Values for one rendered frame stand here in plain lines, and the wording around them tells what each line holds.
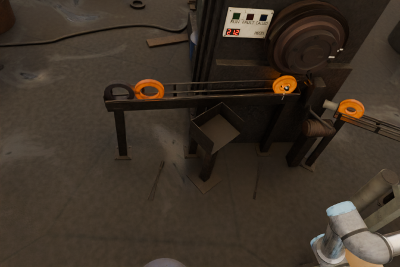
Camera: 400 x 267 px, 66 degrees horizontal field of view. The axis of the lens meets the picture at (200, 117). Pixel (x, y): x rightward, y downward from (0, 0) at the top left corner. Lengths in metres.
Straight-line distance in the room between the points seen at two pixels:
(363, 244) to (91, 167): 1.85
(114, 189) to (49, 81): 1.30
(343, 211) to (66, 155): 1.96
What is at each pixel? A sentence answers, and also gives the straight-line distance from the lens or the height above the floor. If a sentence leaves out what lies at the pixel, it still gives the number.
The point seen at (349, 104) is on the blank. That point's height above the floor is 0.75.
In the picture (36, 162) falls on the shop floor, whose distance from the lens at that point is 2.62.
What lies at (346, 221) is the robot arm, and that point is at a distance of 1.45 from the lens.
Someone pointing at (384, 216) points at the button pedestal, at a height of 0.31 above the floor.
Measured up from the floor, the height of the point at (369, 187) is 0.37.
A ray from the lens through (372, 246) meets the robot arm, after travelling 1.45.
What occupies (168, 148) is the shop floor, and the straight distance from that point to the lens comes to 2.55.
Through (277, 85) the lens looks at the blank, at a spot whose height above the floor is 0.77.
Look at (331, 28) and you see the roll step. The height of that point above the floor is 1.26.
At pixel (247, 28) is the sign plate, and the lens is 1.89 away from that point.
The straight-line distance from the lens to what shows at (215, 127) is 1.96.
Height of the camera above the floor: 2.11
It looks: 49 degrees down
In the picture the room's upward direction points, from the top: 11 degrees clockwise
